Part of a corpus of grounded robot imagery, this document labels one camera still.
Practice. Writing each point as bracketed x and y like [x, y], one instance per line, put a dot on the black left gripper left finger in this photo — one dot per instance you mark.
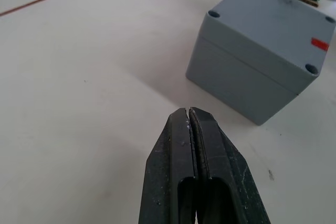
[160, 171]

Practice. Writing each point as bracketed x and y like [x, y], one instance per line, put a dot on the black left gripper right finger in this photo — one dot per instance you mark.
[225, 171]

